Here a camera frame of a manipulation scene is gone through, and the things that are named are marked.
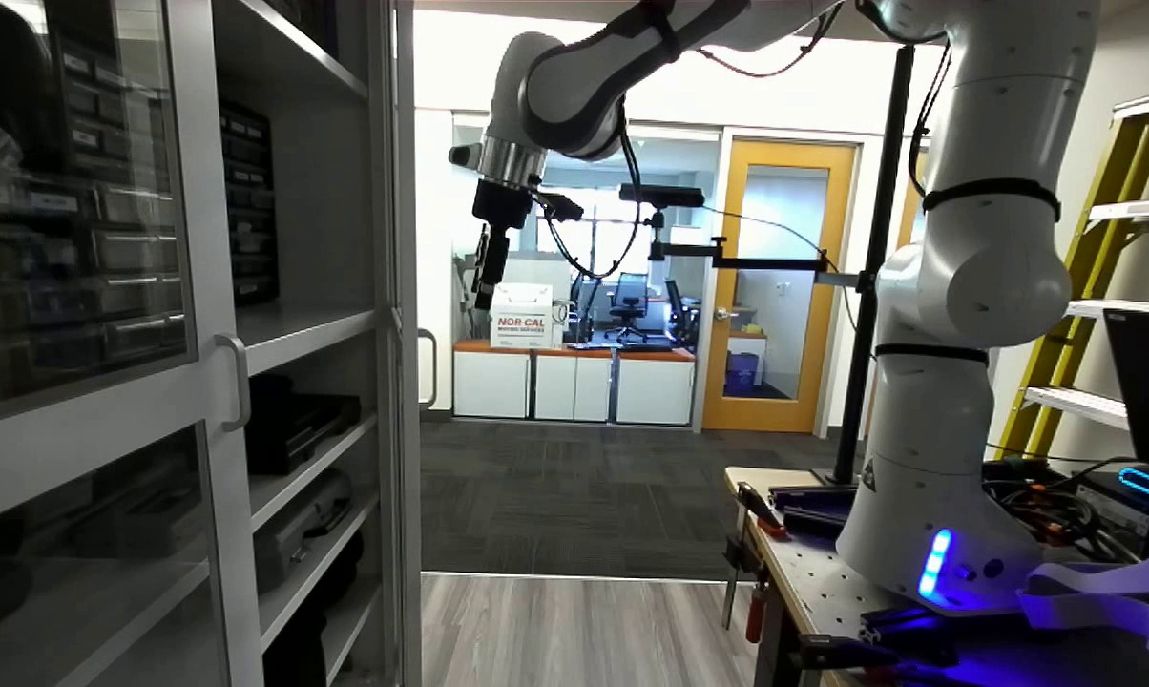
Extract white low cabinet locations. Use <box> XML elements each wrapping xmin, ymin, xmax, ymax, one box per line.
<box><xmin>450</xmin><ymin>346</ymin><xmax>533</xmax><ymax>425</ymax></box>
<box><xmin>614</xmin><ymin>352</ymin><xmax>703</xmax><ymax>426</ymax></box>
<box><xmin>529</xmin><ymin>352</ymin><xmax>618</xmax><ymax>426</ymax></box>

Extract silver cabinet door handle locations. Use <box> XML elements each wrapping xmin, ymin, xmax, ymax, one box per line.
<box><xmin>413</xmin><ymin>326</ymin><xmax>443</xmax><ymax>415</ymax></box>
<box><xmin>207</xmin><ymin>331</ymin><xmax>256</xmax><ymax>436</ymax></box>

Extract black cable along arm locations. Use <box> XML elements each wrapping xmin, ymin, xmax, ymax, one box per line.
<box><xmin>905</xmin><ymin>41</ymin><xmax>960</xmax><ymax>205</ymax></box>

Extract black camera on boom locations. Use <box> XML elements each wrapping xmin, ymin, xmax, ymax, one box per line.
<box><xmin>614</xmin><ymin>179</ymin><xmax>708</xmax><ymax>214</ymax></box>

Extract red and black wires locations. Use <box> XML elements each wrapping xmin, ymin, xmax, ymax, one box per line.
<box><xmin>983</xmin><ymin>462</ymin><xmax>1110</xmax><ymax>538</ymax></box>

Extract grey electronic device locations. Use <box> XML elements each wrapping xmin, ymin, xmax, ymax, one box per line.
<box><xmin>250</xmin><ymin>468</ymin><xmax>362</xmax><ymax>593</ymax></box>

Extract white flat cable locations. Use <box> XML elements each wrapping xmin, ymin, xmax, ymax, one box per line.
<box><xmin>1013</xmin><ymin>542</ymin><xmax>1149</xmax><ymax>641</ymax></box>

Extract black electronic device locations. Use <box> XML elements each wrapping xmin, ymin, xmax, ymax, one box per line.
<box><xmin>242</xmin><ymin>379</ymin><xmax>366</xmax><ymax>478</ymax></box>

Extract yellow ladder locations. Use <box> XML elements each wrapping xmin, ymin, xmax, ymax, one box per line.
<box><xmin>1022</xmin><ymin>88</ymin><xmax>1149</xmax><ymax>436</ymax></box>
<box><xmin>992</xmin><ymin>108</ymin><xmax>1149</xmax><ymax>464</ymax></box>

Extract blue bin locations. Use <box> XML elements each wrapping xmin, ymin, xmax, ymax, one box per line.
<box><xmin>721</xmin><ymin>329</ymin><xmax>769</xmax><ymax>401</ymax></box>

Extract orange framed glass door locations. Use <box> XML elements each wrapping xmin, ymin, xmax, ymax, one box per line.
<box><xmin>703</xmin><ymin>135</ymin><xmax>861</xmax><ymax>440</ymax></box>

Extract orange handled clamp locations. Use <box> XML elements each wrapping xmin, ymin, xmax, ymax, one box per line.
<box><xmin>721</xmin><ymin>482</ymin><xmax>792</xmax><ymax>645</ymax></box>

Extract black framed panel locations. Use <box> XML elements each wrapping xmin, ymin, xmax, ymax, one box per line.
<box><xmin>216</xmin><ymin>98</ymin><xmax>281</xmax><ymax>309</ymax></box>

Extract black vertical stand pole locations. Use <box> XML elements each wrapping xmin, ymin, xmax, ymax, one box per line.
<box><xmin>832</xmin><ymin>41</ymin><xmax>921</xmax><ymax>492</ymax></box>

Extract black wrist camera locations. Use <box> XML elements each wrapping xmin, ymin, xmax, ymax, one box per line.
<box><xmin>525</xmin><ymin>188</ymin><xmax>592</xmax><ymax>229</ymax></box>

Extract blue machine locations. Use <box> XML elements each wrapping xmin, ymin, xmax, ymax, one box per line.
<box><xmin>564</xmin><ymin>270</ymin><xmax>703</xmax><ymax>352</ymax></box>

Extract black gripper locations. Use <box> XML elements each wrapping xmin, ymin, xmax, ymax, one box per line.
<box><xmin>469</xmin><ymin>177</ymin><xmax>533</xmax><ymax>318</ymax></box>

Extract robot work table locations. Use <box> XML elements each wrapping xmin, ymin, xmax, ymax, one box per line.
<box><xmin>721</xmin><ymin>457</ymin><xmax>1149</xmax><ymax>687</ymax></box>

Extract dark small parts drawer organizer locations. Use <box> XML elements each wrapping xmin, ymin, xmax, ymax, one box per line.
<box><xmin>0</xmin><ymin>0</ymin><xmax>199</xmax><ymax>413</ymax></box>

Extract white box with red print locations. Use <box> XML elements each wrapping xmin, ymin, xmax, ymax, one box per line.
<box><xmin>487</xmin><ymin>280</ymin><xmax>564</xmax><ymax>355</ymax></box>

